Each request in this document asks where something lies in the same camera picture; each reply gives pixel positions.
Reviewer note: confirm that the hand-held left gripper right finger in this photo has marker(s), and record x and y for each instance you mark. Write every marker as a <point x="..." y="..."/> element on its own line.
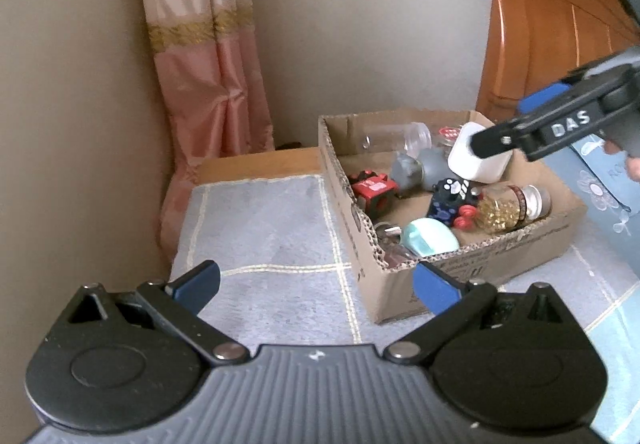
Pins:
<point x="432" y="286"/>

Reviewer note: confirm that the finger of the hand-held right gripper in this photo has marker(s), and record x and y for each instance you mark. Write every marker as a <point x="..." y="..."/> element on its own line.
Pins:
<point x="560" y="129"/>
<point x="542" y="99"/>

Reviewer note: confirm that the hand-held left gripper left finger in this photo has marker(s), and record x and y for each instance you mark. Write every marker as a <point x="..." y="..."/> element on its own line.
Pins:
<point x="197" y="281"/>

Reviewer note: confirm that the cardboard box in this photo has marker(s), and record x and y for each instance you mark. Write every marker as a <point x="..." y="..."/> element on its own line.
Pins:
<point x="395" y="289"/>

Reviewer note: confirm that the mint green round case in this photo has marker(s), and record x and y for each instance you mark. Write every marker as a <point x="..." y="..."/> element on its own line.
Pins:
<point x="430" y="236"/>

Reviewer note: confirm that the white power adapter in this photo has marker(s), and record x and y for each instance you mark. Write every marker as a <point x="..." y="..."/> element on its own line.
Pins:
<point x="470" y="165"/>

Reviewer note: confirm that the person's right hand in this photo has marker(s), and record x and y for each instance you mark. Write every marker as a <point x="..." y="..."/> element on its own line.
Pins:
<point x="634" y="168"/>

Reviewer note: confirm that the brown clear small item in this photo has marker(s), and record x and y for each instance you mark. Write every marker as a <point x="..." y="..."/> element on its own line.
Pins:
<point x="400" y="255"/>

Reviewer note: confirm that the wooden headboard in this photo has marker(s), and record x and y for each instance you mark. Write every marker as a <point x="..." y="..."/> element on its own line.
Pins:
<point x="545" y="24"/>

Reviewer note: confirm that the light blue floral pillow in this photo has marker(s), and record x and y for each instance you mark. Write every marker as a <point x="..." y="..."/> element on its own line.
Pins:
<point x="600" y="194"/>

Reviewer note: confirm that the red knob toy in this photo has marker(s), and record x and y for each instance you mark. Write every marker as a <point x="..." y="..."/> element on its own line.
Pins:
<point x="465" y="216"/>

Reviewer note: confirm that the grey checked cloth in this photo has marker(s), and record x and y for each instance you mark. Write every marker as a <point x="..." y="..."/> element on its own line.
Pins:
<point x="265" y="234"/>

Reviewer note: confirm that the dark blue fidget cube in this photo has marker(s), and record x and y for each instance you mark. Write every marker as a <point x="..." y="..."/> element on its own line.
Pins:
<point x="447" y="201"/>

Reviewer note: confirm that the red lid jar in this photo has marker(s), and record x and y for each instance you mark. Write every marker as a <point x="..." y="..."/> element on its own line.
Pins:
<point x="450" y="135"/>

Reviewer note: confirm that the gold bead jar silver cap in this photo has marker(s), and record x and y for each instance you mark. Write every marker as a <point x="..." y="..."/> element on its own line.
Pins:
<point x="500" y="211"/>

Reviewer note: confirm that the red and black cube toy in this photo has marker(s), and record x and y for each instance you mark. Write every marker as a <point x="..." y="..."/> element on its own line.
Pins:
<point x="372" y="191"/>

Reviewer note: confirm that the grey animal toy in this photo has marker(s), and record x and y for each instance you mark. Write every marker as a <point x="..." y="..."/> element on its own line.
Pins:
<point x="415" y="169"/>

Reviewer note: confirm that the clear empty glass jar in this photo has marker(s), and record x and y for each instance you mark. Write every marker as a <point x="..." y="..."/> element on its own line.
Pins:
<point x="390" y="137"/>

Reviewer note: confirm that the pink curtain with gold band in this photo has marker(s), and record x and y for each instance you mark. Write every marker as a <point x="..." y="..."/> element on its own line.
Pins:
<point x="200" y="74"/>

